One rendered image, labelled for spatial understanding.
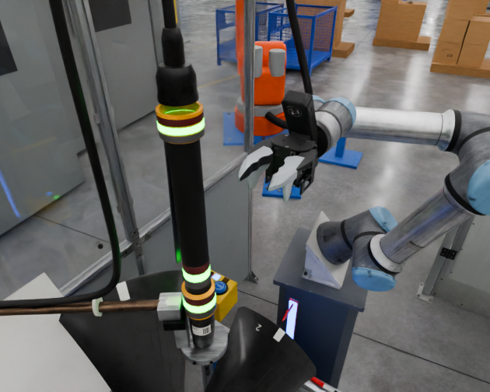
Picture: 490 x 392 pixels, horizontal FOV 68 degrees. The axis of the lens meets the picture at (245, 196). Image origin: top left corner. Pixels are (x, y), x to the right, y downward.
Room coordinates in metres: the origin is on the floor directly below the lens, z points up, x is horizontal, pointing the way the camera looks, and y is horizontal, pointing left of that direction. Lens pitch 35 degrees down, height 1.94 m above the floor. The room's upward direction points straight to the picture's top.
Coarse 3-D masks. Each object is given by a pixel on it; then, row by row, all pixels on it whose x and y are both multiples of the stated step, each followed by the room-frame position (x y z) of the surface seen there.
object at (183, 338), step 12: (168, 312) 0.30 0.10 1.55; (180, 312) 0.31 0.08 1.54; (168, 324) 0.30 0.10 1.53; (180, 324) 0.30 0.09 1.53; (216, 324) 0.34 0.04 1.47; (180, 336) 0.30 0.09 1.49; (216, 336) 0.32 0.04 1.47; (192, 348) 0.30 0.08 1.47; (204, 348) 0.30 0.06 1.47; (216, 348) 0.30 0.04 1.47; (192, 360) 0.29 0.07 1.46; (204, 360) 0.29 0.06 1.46; (216, 360) 0.29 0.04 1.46
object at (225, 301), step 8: (216, 280) 0.79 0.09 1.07; (232, 280) 0.79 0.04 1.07; (232, 288) 0.76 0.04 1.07; (216, 296) 0.73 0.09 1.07; (224, 296) 0.73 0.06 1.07; (232, 296) 0.75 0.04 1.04; (216, 304) 0.70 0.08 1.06; (224, 304) 0.72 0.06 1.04; (232, 304) 0.75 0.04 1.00; (216, 312) 0.70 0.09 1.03; (224, 312) 0.72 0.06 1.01
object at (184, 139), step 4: (204, 128) 0.32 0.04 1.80; (160, 132) 0.31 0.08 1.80; (200, 132) 0.31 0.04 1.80; (204, 132) 0.32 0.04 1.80; (160, 136) 0.31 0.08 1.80; (164, 136) 0.30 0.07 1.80; (168, 136) 0.30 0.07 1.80; (172, 136) 0.30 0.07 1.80; (184, 136) 0.30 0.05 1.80; (188, 136) 0.30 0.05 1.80; (192, 136) 0.30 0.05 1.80; (196, 136) 0.31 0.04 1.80; (200, 136) 0.31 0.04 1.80; (164, 140) 0.30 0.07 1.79; (168, 140) 0.30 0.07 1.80; (172, 140) 0.30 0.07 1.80; (176, 140) 0.30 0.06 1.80; (180, 140) 0.30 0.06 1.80; (184, 140) 0.30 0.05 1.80; (188, 140) 0.30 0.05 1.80; (192, 140) 0.30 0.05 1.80
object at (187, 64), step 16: (176, 32) 0.32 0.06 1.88; (176, 48) 0.31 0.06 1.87; (160, 64) 0.32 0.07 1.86; (176, 64) 0.31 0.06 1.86; (160, 80) 0.31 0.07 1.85; (176, 80) 0.30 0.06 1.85; (192, 80) 0.31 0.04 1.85; (160, 96) 0.31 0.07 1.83; (176, 96) 0.30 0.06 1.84; (192, 96) 0.31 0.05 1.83; (192, 320) 0.31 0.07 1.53; (208, 320) 0.31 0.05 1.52; (192, 336) 0.32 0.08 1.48; (208, 336) 0.31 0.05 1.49
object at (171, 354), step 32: (128, 288) 0.44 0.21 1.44; (160, 288) 0.45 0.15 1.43; (64, 320) 0.39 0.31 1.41; (128, 320) 0.40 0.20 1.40; (160, 320) 0.41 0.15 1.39; (96, 352) 0.37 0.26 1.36; (128, 352) 0.37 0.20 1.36; (160, 352) 0.37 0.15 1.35; (128, 384) 0.34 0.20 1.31; (160, 384) 0.33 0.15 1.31
